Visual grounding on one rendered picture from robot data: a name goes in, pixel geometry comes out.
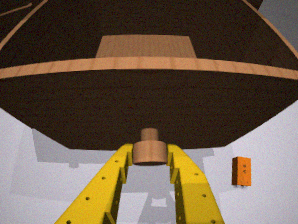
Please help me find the orange 9v battery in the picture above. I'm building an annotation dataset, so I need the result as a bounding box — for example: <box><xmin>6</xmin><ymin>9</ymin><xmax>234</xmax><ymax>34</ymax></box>
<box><xmin>232</xmin><ymin>156</ymin><xmax>251</xmax><ymax>188</ymax></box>

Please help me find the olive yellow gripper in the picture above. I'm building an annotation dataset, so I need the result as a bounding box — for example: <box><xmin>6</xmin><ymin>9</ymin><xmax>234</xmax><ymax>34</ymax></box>
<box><xmin>54</xmin><ymin>143</ymin><xmax>225</xmax><ymax>224</ymax></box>

